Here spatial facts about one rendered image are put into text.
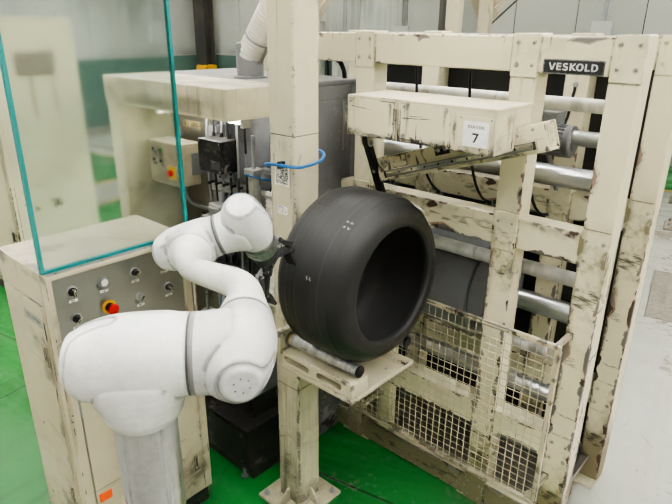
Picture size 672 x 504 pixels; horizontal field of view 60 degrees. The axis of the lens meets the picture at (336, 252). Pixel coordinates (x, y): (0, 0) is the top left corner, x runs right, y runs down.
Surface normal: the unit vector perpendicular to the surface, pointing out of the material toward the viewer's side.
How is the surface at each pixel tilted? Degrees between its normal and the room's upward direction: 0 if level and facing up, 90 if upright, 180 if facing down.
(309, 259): 63
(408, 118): 90
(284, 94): 90
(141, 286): 90
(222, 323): 14
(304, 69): 90
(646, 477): 0
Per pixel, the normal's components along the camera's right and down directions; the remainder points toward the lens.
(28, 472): 0.01, -0.93
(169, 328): 0.22, -0.68
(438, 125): -0.67, 0.26
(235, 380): 0.29, 0.40
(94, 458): 0.74, 0.25
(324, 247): -0.54, -0.34
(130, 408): 0.07, 0.47
